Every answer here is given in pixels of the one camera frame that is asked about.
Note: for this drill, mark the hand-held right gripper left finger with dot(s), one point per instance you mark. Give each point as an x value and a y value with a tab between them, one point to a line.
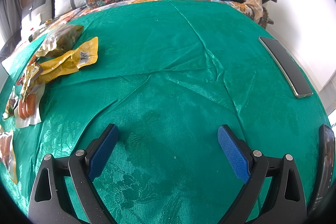
103	150

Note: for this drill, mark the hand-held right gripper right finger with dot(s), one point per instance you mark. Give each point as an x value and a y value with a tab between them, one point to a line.
233	151

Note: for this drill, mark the clear sausage packet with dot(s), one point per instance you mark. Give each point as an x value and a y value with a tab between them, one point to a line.
27	106

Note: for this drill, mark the yellow snack packet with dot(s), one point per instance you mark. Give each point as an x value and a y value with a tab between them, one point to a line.
69	60

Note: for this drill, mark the clear orange snack packet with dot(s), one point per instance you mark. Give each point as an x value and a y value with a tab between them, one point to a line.
6	153

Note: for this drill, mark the small clear snack packet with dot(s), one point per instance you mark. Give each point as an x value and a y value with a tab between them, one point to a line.
11	104

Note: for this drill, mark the small colourful snack packet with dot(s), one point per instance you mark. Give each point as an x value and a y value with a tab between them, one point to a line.
30	77

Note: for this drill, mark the olive gold snack packet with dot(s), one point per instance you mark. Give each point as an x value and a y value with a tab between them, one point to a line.
61	35

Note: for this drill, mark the black smartphone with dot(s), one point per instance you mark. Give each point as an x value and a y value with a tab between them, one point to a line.
287	69
326	161

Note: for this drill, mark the green patterned bed cloth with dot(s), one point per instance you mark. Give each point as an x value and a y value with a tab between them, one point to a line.
168	64

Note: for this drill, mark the brown chair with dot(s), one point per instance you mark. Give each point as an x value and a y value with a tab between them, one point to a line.
265	1

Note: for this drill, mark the grey curtain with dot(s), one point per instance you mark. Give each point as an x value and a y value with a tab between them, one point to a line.
9	16

